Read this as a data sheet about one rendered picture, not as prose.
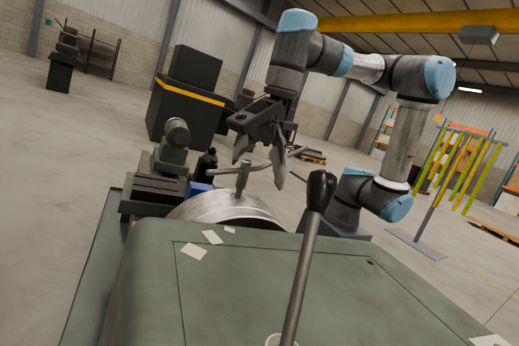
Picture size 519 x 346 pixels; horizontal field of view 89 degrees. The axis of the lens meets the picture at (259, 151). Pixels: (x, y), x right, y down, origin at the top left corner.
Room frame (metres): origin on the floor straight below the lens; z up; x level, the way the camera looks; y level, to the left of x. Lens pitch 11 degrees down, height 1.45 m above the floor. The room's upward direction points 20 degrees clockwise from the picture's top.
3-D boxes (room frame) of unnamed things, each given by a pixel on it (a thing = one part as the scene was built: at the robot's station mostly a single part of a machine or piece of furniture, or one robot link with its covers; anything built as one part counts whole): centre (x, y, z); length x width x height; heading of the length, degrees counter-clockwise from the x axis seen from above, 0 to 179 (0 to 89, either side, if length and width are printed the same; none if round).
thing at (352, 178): (1.01, -0.40, 1.27); 0.13 x 0.12 x 0.14; 35
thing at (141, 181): (1.12, 0.26, 0.95); 0.43 x 0.18 x 0.04; 116
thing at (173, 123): (1.63, 0.52, 1.01); 0.30 x 0.20 x 0.29; 26
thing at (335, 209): (1.02, -0.39, 1.15); 0.15 x 0.15 x 0.10
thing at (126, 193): (1.17, 0.26, 0.90); 0.53 x 0.30 x 0.06; 116
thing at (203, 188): (0.85, 0.14, 1.00); 0.08 x 0.06 x 0.23; 116
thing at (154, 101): (5.99, 1.99, 0.98); 1.81 x 1.22 x 1.95; 31
